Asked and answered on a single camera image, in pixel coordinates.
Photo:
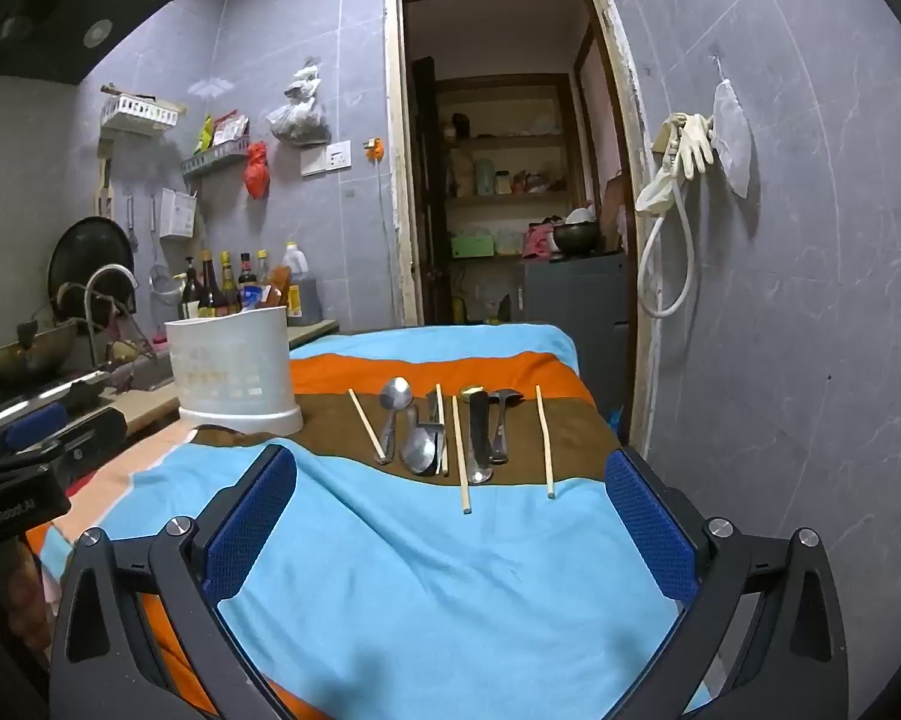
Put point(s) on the black pump bottle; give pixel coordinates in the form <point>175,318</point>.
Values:
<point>189,296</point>

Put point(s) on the clear hanging plastic bag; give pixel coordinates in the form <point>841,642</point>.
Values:
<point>297,120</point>

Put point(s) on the wooden shelf unit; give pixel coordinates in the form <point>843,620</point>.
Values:
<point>510,139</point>

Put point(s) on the worn door frame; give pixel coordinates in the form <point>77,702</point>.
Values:
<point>394,165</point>

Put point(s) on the white plastic utensil holder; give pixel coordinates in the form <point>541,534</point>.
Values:
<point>233,367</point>

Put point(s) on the blue label sauce bottle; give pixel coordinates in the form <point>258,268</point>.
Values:
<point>248,285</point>

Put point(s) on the steel fork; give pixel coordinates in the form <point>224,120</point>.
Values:
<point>429,412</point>

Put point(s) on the red plastic bag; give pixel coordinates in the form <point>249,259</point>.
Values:
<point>257,172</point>

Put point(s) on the white wall box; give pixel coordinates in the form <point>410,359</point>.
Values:
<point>174,214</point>

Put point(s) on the small steel spoon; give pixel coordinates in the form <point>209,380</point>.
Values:
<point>396,394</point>

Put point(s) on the large steel spoon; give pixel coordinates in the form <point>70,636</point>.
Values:
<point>420,452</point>

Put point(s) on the hanging wooden board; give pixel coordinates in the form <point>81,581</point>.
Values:
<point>105,187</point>

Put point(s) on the green box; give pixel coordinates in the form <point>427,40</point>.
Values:
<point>471,246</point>

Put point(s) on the small glass jar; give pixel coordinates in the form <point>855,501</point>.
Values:
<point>503,184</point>

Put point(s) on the black range hood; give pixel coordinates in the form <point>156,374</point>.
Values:
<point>45,22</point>

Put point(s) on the steel kitchen faucet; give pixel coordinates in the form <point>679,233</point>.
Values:
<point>109,270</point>

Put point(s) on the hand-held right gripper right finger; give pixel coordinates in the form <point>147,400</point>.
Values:
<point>649,525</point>

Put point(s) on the grey wall shelf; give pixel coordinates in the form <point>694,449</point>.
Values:
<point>214,159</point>

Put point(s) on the black hanging wok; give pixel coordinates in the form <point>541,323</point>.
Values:
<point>83,255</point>

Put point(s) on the grey cabinet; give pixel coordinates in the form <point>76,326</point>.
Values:
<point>570,315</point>

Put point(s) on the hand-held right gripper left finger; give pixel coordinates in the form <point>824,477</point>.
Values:
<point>248,532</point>

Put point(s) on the white wall switch panel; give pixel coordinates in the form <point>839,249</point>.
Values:
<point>327,159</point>

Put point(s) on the black bowl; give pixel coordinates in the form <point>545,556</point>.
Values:
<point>576,238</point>

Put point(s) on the yellow bottle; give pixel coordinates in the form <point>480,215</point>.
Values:
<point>460,309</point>

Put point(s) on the orange wall plug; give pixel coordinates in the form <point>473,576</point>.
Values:
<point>375,148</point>

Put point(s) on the beige rubber gloves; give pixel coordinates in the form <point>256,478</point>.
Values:
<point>694,142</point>

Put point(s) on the brass spoon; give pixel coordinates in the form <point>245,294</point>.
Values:
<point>471,392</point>

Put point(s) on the hanging metal strainer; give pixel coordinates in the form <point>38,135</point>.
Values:
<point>164,285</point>

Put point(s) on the teal jar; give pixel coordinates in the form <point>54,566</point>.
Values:
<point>485,176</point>

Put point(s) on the white wall basket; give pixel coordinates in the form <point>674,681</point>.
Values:
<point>139,114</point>

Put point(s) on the hanging metal spatula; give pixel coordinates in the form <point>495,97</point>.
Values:
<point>130,225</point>

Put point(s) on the striped blue orange brown blanket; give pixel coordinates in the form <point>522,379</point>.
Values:
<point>420,577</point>

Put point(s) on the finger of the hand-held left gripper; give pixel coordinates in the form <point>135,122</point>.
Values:
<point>34,424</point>
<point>90,439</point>

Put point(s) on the grey container yellow label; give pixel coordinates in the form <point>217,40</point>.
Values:
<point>312,298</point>

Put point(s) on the pink cloth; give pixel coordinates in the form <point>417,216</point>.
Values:
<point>539,241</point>

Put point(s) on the dark sauce bottle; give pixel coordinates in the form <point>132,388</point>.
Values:
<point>228,289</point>
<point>209,289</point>

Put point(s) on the person's left hand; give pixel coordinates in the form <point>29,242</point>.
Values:
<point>34,592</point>

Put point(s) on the red white snack packet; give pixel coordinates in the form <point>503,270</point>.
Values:
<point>229,129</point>

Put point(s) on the yellow snack packet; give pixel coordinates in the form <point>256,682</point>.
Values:
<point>205,135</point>

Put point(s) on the gas stove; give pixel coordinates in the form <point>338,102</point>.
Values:
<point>45,397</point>

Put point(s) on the clear oil jug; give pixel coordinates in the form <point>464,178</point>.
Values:
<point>294,262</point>

